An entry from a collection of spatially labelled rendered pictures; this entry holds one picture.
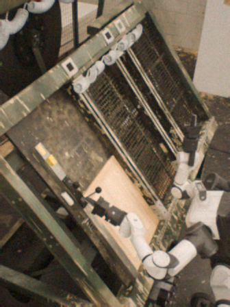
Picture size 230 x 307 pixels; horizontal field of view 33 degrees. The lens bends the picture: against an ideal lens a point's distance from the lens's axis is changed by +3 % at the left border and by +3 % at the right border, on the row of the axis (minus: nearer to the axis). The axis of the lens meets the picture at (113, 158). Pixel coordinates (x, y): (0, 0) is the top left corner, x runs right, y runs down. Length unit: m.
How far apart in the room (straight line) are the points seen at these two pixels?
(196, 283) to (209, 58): 3.43
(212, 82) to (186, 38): 1.66
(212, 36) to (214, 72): 0.52
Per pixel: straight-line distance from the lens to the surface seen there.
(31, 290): 2.44
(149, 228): 2.51
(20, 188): 1.83
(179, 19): 7.39
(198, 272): 3.54
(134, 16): 3.13
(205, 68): 5.95
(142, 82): 2.93
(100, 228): 2.14
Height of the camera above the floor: 2.80
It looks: 38 degrees down
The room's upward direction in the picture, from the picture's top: 2 degrees clockwise
